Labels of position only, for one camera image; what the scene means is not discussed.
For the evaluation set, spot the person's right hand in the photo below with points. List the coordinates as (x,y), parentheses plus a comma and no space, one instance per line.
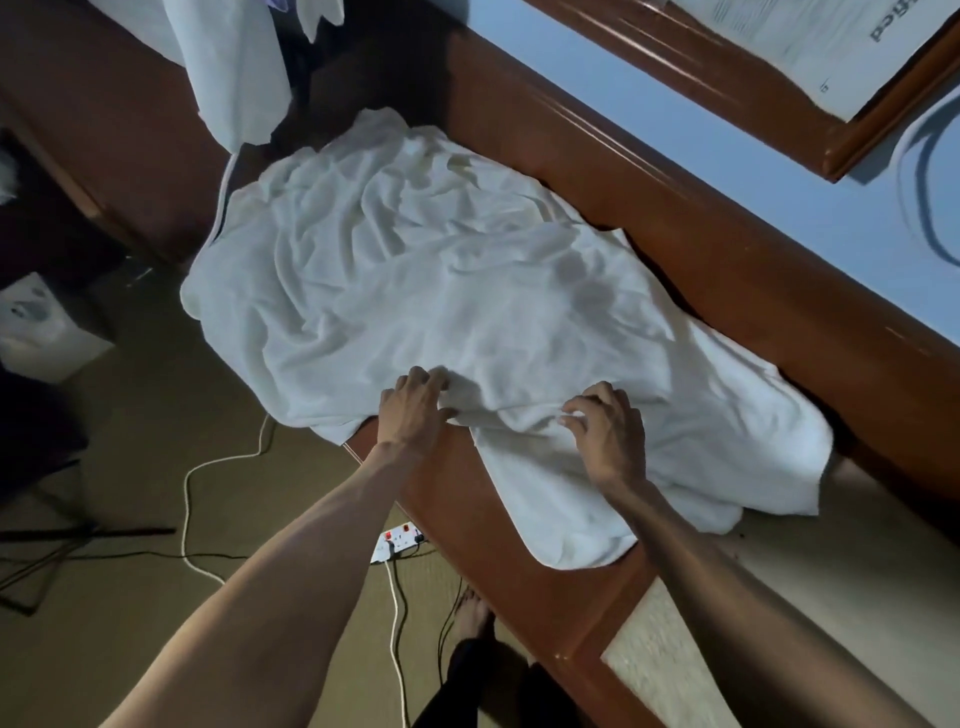
(611,439)

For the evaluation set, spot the person's left hand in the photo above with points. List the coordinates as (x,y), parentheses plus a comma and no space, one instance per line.
(405,420)

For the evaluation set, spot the person's left thumb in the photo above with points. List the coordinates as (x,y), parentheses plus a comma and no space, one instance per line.
(448,416)

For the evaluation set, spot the person's right thumb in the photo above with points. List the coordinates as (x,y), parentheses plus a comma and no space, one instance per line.
(574,427)

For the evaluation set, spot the large white towel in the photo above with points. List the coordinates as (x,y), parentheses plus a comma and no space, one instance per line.
(450,285)

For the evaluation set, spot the person's left forearm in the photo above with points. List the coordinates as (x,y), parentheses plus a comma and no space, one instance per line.
(285,570)

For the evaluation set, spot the person's right forearm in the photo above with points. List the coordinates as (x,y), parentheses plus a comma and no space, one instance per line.
(750,615)

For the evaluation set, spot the white power strip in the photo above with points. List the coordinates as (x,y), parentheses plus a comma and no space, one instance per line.
(396,541)

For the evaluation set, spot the person's bare foot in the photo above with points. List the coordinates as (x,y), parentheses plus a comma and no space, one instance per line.
(472,615)

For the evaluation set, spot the brown wooden table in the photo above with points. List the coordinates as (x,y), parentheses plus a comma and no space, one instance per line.
(712,247)

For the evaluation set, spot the person's black trousers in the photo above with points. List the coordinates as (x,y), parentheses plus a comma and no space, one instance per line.
(480,690)

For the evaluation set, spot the white cardboard box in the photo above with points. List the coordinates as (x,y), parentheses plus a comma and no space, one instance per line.
(45,330)

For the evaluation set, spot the hanging white cloth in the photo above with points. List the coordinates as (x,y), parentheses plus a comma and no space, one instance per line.
(225,67)

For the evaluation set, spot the black tripod stand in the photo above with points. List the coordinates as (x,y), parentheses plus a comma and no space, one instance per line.
(45,536)

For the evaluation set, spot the white printed paper sheet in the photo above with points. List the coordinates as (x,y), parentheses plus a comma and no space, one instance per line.
(825,41)

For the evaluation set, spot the brown wooden picture frame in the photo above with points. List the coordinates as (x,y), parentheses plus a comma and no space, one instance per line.
(750,97)

